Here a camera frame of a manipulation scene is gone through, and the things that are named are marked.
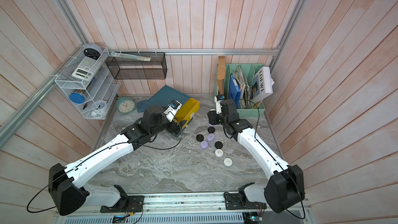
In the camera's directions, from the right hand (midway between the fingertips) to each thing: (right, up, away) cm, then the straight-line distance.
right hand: (211, 111), depth 83 cm
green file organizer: (+23, +25, +17) cm, 38 cm away
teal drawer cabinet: (-27, +9, +9) cm, 30 cm away
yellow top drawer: (-13, 0, 0) cm, 13 cm away
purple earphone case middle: (+1, -16, +13) cm, 20 cm away
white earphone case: (+5, -24, +5) cm, 25 cm away
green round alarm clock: (-56, +4, +22) cm, 61 cm away
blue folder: (+16, +13, +13) cm, 24 cm away
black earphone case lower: (+5, -20, +10) cm, 23 cm away
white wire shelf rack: (-61, +10, -1) cm, 62 cm away
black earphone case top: (+2, -12, +18) cm, 22 cm away
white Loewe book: (+31, +15, +8) cm, 36 cm away
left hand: (-18, -2, -7) cm, 19 cm away
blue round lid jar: (-69, +7, -6) cm, 70 cm away
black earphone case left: (-6, -17, +13) cm, 22 cm away
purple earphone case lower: (-3, -20, +10) cm, 23 cm away
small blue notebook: (-48, +4, +29) cm, 57 cm away
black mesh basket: (-59, +29, +21) cm, 69 cm away
